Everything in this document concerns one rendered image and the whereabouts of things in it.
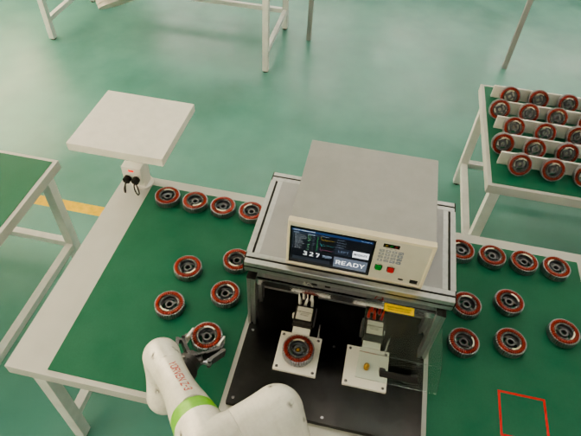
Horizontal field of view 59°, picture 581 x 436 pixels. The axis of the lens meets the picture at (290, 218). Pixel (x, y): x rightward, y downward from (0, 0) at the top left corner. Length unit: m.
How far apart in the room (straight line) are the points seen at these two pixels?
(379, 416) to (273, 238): 0.68
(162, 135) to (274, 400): 1.15
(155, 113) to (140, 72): 2.60
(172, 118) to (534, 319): 1.60
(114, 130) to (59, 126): 2.20
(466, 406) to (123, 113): 1.65
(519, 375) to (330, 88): 3.02
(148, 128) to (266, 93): 2.40
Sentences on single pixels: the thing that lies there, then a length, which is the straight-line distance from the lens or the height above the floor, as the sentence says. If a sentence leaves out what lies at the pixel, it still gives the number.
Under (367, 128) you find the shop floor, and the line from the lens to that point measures 4.07.
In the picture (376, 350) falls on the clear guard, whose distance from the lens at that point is 1.59.
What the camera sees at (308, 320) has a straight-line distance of 1.78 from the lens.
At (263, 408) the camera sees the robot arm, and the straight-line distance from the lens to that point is 1.20.
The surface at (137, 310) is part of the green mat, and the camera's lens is 2.05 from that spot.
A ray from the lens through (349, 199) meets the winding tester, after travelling 1.59.
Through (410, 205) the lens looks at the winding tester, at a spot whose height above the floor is 1.32.
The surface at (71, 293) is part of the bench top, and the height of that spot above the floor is 0.75.
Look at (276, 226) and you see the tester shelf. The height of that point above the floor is 1.11.
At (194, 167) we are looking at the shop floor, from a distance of 3.67.
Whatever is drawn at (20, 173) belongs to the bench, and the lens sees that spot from 2.73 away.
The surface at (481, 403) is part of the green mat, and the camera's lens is 1.97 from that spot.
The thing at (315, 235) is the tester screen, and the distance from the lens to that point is 1.54.
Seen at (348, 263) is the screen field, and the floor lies 1.17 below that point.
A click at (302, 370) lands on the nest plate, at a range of 1.84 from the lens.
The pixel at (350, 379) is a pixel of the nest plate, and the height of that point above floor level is 0.78.
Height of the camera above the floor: 2.44
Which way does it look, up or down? 48 degrees down
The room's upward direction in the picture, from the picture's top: 4 degrees clockwise
